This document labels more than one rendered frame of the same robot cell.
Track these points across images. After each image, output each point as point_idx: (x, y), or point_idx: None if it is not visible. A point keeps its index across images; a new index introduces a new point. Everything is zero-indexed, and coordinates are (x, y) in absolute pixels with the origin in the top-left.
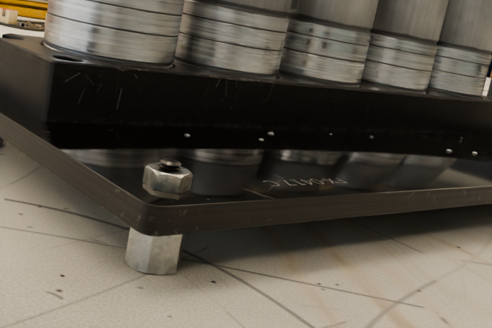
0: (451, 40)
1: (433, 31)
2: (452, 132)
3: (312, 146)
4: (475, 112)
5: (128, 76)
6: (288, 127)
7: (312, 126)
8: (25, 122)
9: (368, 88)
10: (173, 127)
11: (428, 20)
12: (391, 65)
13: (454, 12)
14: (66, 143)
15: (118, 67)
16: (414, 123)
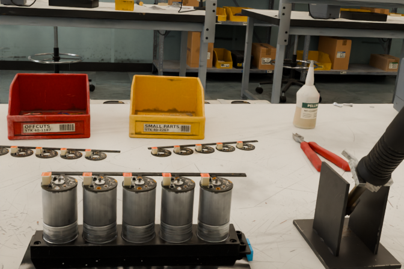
0: (201, 220)
1: (178, 223)
2: (199, 255)
3: (100, 268)
4: (211, 248)
5: (50, 247)
6: (110, 256)
7: (121, 256)
8: (24, 259)
9: (148, 242)
10: (65, 259)
11: (174, 219)
12: (165, 232)
13: (201, 210)
14: (22, 268)
15: (47, 245)
16: (174, 253)
